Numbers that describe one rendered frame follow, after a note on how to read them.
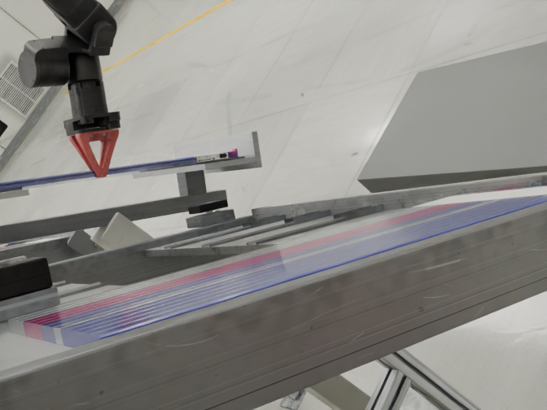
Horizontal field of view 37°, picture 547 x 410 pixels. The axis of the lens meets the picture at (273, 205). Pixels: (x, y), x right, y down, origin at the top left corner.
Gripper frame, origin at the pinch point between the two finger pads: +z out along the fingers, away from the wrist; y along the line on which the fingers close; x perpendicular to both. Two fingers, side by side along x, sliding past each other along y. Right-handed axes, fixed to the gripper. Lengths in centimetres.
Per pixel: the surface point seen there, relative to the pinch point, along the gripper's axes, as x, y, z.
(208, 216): 10.1, 17.0, 8.9
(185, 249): -0.3, 31.1, 11.0
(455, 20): 163, -85, -32
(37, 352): -31, 77, 9
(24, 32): 186, -748, -144
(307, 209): 18.7, 31.5, 9.1
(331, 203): 19.0, 37.4, 8.3
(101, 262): -7.8, 18.3, 12.1
